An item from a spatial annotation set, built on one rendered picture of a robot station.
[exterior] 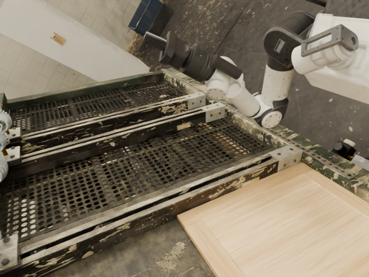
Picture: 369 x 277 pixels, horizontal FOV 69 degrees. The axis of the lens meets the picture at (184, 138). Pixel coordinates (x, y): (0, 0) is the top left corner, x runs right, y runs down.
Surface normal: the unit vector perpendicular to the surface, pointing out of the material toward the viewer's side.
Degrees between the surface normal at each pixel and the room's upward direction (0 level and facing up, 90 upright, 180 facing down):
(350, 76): 23
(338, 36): 13
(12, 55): 90
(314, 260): 51
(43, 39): 90
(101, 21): 90
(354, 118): 0
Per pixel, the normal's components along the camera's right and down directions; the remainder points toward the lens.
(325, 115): -0.72, -0.33
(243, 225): -0.05, -0.86
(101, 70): 0.43, 0.48
